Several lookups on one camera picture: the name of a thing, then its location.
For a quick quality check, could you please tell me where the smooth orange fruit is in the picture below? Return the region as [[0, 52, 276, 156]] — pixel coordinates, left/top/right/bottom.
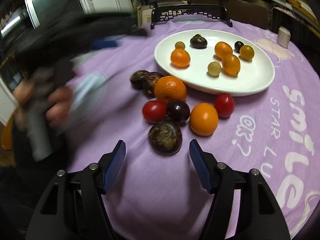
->
[[189, 103, 219, 137]]

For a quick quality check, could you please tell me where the brown mangosteen front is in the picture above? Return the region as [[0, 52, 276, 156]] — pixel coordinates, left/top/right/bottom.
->
[[148, 121, 182, 156]]

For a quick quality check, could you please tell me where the brown mangosteen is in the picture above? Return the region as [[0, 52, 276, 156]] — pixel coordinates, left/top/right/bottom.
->
[[143, 72, 163, 98], [148, 121, 182, 156], [130, 70, 150, 90]]

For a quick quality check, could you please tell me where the red tomato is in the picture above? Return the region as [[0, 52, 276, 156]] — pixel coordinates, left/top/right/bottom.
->
[[214, 94, 235, 118], [142, 100, 167, 124]]

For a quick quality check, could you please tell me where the small orange tangerine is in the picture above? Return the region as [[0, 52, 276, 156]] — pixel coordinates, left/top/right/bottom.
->
[[170, 49, 191, 68]]

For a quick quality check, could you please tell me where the yellow-green longan fruit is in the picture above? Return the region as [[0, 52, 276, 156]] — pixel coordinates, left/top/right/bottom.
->
[[175, 41, 185, 49]]

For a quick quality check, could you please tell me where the person's left hand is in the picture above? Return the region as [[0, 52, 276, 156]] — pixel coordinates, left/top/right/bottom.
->
[[13, 80, 73, 131]]

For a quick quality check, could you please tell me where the dark purple plum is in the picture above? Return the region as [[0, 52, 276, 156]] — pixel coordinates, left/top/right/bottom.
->
[[167, 99, 190, 122]]

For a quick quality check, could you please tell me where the purple tablecloth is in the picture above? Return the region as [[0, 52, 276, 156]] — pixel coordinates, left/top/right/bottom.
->
[[67, 21, 319, 239]]

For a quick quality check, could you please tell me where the large orange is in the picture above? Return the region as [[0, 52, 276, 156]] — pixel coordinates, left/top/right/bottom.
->
[[154, 76, 187, 103]]

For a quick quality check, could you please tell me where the orange oval fruit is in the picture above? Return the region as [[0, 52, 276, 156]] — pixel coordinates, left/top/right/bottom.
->
[[222, 54, 241, 76]]

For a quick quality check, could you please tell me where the white oval plate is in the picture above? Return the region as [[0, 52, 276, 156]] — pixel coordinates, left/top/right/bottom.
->
[[153, 29, 276, 97]]

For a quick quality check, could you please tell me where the orange tangerine on plate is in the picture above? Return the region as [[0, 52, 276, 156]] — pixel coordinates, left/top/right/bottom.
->
[[214, 42, 233, 60]]

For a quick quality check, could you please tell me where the small yellow-orange kumquat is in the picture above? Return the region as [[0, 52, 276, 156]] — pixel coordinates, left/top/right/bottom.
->
[[240, 45, 254, 61]]

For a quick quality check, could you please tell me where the small dark cherry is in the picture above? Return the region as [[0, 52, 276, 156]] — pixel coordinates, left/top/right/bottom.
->
[[234, 41, 244, 53]]

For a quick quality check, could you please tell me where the white ceramic cup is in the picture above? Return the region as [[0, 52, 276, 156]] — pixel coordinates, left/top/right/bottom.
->
[[277, 26, 291, 48]]

